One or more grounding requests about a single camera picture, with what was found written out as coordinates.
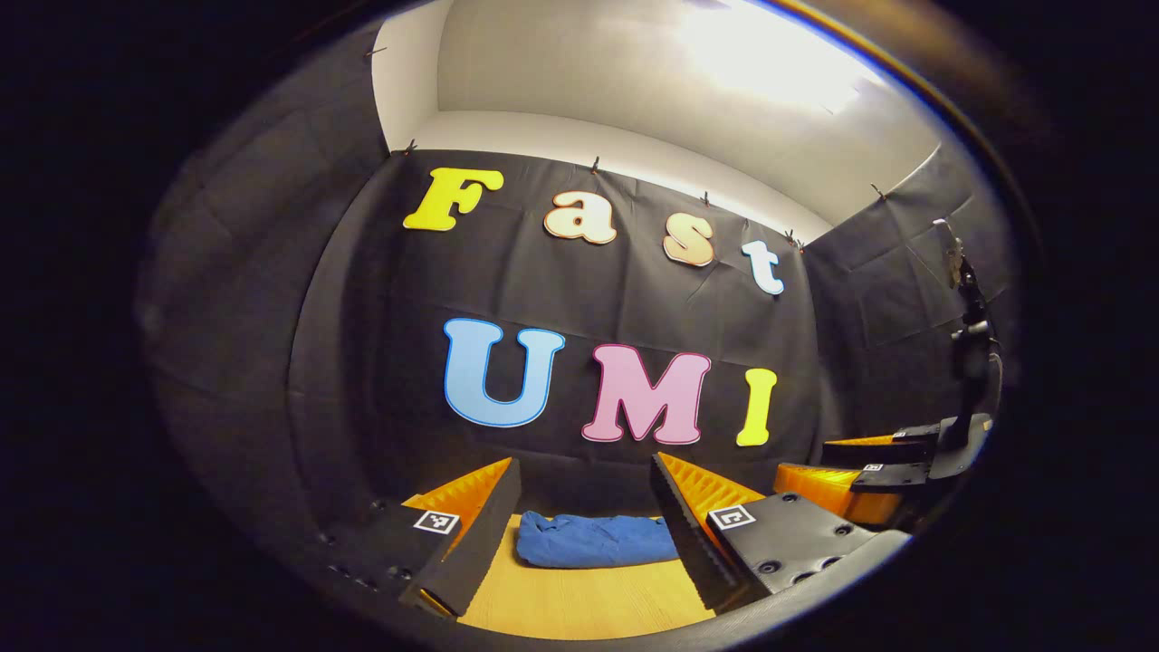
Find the row of cloth clips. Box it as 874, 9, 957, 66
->
367, 45, 888, 247

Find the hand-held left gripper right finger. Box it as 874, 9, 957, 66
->
650, 451, 911, 613

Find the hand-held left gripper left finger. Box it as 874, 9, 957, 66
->
312, 457, 524, 619

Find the ceiling light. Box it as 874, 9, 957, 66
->
679, 0, 888, 114

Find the blue button shirt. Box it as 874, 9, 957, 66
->
516, 510, 680, 570

